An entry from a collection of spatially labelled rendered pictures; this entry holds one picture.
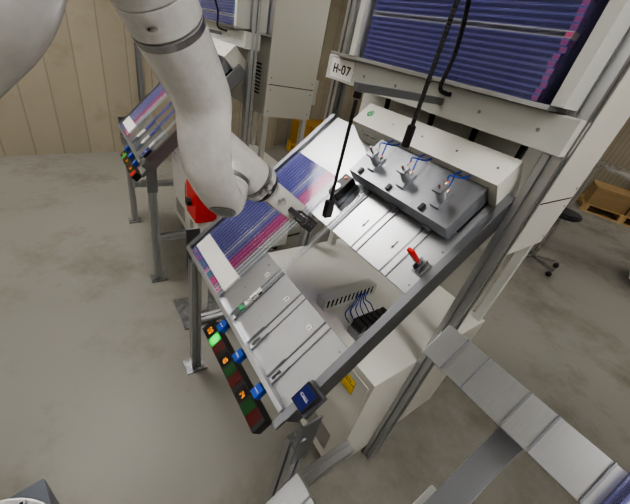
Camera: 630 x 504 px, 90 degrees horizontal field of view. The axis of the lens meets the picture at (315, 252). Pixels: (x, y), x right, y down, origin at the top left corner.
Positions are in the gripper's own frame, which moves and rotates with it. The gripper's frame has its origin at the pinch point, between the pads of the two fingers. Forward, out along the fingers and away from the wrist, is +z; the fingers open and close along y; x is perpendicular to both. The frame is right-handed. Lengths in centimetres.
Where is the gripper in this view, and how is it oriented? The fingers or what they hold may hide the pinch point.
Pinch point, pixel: (301, 216)
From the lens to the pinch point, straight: 81.9
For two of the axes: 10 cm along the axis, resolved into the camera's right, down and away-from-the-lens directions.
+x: -6.5, 7.6, 0.8
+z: 5.2, 3.6, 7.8
